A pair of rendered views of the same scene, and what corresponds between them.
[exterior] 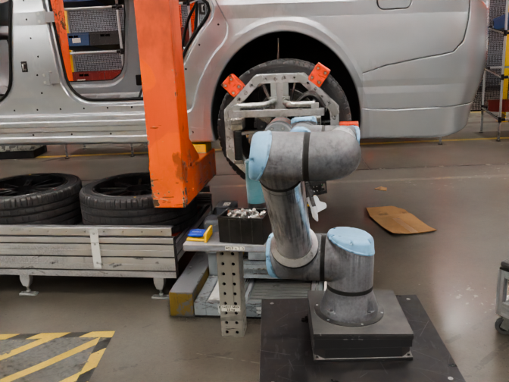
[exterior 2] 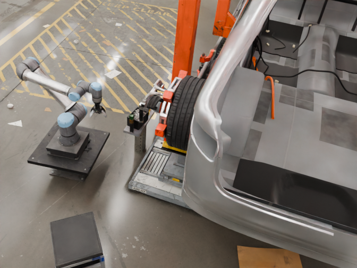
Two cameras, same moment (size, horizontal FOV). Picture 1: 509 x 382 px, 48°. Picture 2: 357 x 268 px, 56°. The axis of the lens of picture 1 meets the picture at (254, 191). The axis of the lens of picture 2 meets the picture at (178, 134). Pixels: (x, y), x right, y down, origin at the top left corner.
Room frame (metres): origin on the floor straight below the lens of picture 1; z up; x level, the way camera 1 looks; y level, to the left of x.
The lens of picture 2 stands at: (2.94, -2.57, 2.72)
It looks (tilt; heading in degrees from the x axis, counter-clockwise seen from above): 42 degrees down; 94
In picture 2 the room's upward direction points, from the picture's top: 7 degrees clockwise
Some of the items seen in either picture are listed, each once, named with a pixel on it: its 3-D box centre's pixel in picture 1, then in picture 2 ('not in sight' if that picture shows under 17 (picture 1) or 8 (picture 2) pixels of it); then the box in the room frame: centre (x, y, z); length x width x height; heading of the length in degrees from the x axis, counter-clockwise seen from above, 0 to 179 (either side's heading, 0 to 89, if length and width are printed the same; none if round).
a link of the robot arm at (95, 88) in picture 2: (304, 133); (96, 90); (1.99, -0.19, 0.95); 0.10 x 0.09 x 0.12; 169
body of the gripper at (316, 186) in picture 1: (310, 179); (97, 106); (1.99, -0.21, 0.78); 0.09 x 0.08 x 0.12; 107
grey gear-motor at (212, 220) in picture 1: (228, 235); not in sight; (2.92, 0.15, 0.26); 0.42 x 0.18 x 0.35; 170
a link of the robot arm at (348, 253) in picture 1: (348, 257); (67, 123); (1.71, -0.29, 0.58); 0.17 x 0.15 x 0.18; 79
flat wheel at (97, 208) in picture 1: (139, 203); not in sight; (3.17, 0.67, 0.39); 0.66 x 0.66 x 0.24
